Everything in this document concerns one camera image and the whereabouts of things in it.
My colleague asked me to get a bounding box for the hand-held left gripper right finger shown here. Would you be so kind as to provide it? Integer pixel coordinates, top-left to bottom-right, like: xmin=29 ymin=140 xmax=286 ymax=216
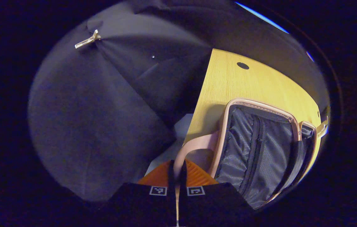
xmin=178 ymin=159 xmax=261 ymax=227

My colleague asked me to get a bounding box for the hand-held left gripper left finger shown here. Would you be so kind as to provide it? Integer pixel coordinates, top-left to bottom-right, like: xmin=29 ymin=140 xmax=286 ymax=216
xmin=99 ymin=160 xmax=178 ymax=227

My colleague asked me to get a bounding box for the pink suitcase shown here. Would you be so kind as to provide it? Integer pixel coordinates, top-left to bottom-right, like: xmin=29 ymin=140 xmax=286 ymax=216
xmin=173 ymin=97 xmax=318 ymax=210

